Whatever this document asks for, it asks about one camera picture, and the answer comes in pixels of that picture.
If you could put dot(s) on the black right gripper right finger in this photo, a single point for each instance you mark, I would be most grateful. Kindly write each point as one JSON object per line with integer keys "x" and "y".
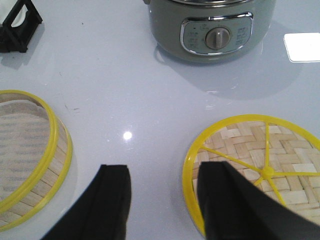
{"x": 234, "y": 209}

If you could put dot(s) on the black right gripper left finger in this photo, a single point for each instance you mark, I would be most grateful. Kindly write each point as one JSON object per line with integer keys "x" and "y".
{"x": 101, "y": 212}

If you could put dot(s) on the woven bamboo steamer lid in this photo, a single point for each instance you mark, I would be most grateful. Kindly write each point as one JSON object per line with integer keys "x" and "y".
{"x": 278, "y": 157}

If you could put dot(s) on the center bamboo steamer basket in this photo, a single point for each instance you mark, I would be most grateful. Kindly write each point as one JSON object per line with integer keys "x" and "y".
{"x": 49, "y": 174}

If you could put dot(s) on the white steamer liner paper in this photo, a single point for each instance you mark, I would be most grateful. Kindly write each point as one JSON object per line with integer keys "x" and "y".
{"x": 24, "y": 135}

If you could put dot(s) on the grey electric cooking pot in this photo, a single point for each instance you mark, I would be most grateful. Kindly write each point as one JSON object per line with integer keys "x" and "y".
{"x": 207, "y": 31}

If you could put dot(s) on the black bowl rack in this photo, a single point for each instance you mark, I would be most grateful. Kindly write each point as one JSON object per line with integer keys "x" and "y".
{"x": 19, "y": 20}

